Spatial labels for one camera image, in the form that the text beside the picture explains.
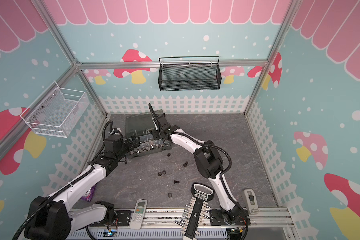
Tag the white remote control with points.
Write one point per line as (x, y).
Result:
(138, 214)

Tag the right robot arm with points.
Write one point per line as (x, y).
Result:
(212, 163)

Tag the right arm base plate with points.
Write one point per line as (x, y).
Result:
(217, 219)

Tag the grey plastic organizer box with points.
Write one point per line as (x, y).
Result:
(142, 126)

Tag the black nut pair left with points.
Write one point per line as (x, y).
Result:
(162, 173)

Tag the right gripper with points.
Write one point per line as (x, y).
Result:
(157, 133)

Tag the white wire wall basket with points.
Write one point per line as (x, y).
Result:
(56, 112)

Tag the purple snack packet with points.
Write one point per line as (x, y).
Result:
(88, 195)

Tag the grey stapler device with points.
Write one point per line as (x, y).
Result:
(249, 197)

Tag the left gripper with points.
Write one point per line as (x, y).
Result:
(136, 142)

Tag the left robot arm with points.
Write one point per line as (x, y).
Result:
(52, 217)

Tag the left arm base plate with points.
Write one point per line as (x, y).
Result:
(122, 219)

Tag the black mesh wall basket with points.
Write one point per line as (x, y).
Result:
(194, 73)

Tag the black socket wrench rack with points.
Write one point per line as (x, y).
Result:
(196, 211)

